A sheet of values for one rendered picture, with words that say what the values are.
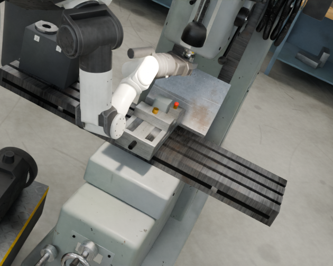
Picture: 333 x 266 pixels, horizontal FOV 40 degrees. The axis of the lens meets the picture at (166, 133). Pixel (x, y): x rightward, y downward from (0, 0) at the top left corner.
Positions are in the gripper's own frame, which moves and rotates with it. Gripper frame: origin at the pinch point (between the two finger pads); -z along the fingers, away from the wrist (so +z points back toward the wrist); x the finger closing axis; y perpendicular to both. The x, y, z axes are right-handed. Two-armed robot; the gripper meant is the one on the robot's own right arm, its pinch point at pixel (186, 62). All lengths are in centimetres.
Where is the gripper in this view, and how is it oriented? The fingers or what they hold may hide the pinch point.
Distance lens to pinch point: 171.8
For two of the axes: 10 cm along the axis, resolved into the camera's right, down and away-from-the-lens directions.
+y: -3.2, 7.8, 5.3
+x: -6.5, -5.9, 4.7
